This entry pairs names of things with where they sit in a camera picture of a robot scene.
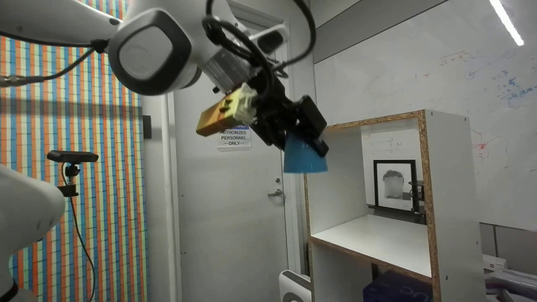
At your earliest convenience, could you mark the white door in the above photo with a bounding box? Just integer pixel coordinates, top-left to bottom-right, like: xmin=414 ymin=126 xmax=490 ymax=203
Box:
xmin=174 ymin=77 xmax=287 ymax=302

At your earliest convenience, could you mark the framed portrait picture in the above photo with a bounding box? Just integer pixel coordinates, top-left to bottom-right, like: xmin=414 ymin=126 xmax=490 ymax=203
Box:
xmin=372 ymin=160 xmax=418 ymax=213

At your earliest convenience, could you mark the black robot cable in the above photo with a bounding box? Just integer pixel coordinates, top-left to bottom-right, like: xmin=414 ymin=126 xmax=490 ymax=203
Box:
xmin=199 ymin=0 xmax=319 ymax=72

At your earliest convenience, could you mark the dark blue bag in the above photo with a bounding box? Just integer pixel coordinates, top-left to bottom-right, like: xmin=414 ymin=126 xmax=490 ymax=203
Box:
xmin=362 ymin=282 xmax=433 ymax=302

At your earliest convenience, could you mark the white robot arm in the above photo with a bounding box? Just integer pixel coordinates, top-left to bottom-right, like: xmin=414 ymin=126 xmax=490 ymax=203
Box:
xmin=0 ymin=0 xmax=329 ymax=156

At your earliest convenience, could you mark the silver door handle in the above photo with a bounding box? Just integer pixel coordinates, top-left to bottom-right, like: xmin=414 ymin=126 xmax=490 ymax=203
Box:
xmin=267 ymin=178 xmax=285 ymax=203

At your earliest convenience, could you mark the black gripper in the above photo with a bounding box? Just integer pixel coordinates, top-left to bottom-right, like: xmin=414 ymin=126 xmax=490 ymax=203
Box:
xmin=248 ymin=72 xmax=329 ymax=158

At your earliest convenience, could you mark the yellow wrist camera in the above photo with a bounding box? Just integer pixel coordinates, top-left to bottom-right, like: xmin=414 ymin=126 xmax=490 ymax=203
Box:
xmin=196 ymin=84 xmax=257 ymax=136

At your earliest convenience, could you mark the black wall switch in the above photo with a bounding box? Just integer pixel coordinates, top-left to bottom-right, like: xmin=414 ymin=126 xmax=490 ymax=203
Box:
xmin=142 ymin=116 xmax=152 ymax=139

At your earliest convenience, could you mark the black camera on stand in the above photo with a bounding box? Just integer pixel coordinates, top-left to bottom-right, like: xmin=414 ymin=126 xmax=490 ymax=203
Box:
xmin=47 ymin=150 xmax=99 ymax=198

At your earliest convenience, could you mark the white wooden cabinet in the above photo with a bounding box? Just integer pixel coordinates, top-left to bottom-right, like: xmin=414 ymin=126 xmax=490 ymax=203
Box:
xmin=305 ymin=109 xmax=486 ymax=302

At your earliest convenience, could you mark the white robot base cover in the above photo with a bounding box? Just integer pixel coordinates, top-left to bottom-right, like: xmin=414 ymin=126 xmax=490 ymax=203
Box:
xmin=0 ymin=166 xmax=65 ymax=302

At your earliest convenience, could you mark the ceiling light strip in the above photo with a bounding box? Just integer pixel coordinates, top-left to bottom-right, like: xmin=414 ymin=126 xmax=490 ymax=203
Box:
xmin=488 ymin=0 xmax=525 ymax=47

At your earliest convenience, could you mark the paper sign on door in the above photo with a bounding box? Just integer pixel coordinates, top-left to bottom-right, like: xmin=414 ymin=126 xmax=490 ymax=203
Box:
xmin=218 ymin=126 xmax=253 ymax=150

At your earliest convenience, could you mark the blue plastic cup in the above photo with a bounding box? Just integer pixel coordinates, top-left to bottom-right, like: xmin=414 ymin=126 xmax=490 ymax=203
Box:
xmin=283 ymin=134 xmax=327 ymax=173

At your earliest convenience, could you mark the white appliance at floor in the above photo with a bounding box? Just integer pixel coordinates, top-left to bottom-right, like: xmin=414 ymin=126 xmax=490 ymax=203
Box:
xmin=278 ymin=270 xmax=312 ymax=302

